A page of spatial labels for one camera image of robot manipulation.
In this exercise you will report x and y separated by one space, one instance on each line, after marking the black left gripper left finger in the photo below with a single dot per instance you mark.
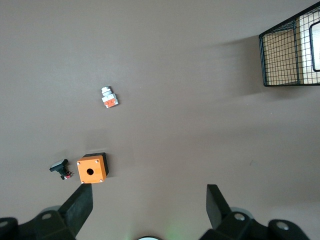
77 207

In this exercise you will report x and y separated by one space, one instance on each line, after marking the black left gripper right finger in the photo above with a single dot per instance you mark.
216 207

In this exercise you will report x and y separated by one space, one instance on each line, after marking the black square push button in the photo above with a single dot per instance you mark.
58 166

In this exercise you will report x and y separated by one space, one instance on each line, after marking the white button orange label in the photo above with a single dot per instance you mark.
110 101

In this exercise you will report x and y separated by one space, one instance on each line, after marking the brown table cover sheet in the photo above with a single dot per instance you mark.
175 75

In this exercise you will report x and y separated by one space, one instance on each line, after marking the orange button enclosure box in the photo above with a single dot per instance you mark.
85 172

